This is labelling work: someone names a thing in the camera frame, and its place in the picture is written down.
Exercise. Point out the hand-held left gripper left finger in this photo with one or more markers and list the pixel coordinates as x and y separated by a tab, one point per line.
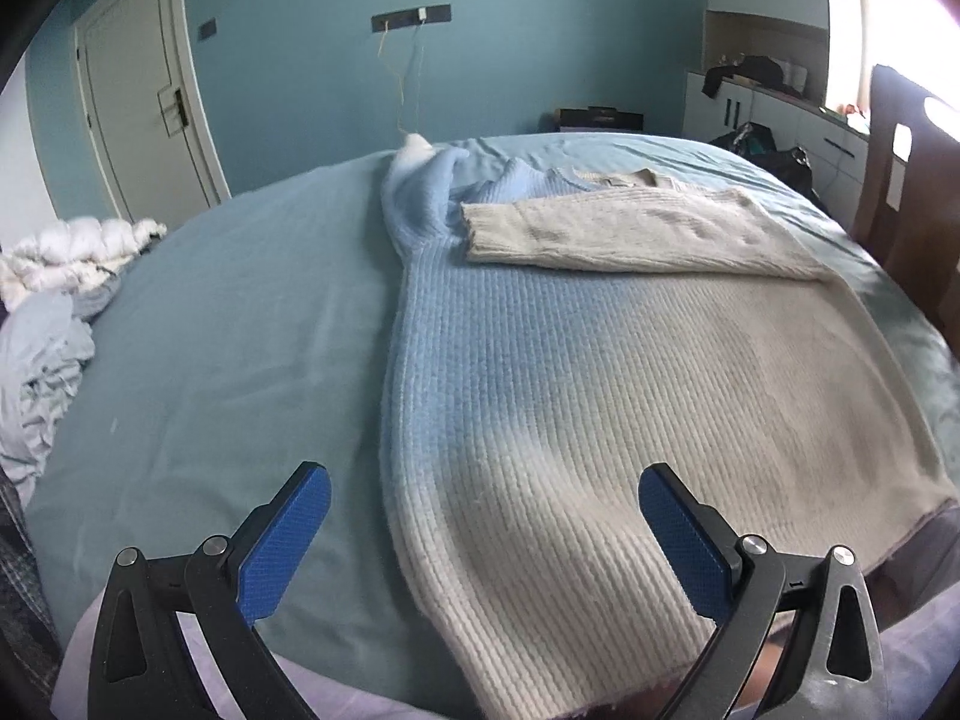
285	540

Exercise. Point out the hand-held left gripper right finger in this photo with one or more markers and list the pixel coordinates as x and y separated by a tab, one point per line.
679	540

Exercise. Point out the blue and cream knit sweater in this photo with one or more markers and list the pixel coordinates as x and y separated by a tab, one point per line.
562	360

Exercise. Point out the lavender fleece cloth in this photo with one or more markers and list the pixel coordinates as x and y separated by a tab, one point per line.
360	699

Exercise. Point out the bed with teal sheet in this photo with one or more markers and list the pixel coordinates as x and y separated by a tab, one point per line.
225	360

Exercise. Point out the grey plaid cloth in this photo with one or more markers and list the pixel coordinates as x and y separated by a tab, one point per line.
22	577

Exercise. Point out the crumpled light blue quilt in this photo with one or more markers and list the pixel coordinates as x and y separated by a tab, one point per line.
41	375

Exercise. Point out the white fluffy blanket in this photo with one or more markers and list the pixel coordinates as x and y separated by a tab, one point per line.
75	247

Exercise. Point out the dark wooden headboard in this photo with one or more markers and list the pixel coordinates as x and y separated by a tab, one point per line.
915	255

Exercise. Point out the black bag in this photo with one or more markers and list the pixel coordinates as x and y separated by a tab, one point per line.
750	142

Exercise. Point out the dark flat box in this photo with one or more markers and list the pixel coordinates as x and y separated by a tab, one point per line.
600	118

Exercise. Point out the white drawer cabinet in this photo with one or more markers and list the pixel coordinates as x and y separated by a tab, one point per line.
780	116

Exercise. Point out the cream panelled door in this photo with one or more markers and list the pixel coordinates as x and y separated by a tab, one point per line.
135	112

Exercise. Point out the black clothing on counter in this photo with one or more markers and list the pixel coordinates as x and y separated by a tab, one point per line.
750	71

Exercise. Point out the bright window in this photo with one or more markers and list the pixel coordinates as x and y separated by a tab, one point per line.
885	7

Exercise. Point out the dark wall light switch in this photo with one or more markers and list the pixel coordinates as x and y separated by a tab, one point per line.
208	28

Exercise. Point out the black wall outlet panel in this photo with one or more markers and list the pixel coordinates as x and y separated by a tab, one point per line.
401	19

